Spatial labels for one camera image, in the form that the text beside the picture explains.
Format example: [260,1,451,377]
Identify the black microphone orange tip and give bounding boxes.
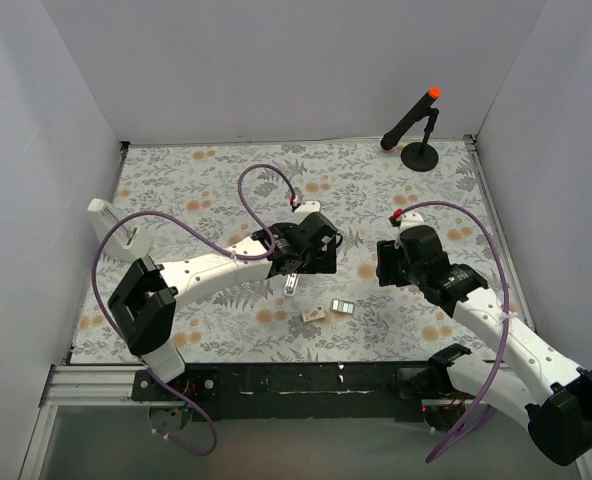
[380,86,441,151]

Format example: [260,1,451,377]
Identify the floral table mat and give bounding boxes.
[69,139,533,365]

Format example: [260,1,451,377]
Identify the white metronome device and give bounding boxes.
[87,198,153,263]

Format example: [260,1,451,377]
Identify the light blue stapler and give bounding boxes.
[283,273,300,298]

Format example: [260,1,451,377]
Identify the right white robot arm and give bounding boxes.
[377,216,592,466]

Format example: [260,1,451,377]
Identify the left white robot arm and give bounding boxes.
[108,211,343,400]

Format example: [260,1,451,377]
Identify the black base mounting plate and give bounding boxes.
[131,361,473,421]

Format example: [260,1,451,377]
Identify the black microphone stand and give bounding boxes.
[400,108,439,173]

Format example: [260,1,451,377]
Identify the staple box sleeve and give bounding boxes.
[301,305,326,323]

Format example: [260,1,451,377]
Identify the staple tray with staples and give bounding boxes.
[330,299,355,315]

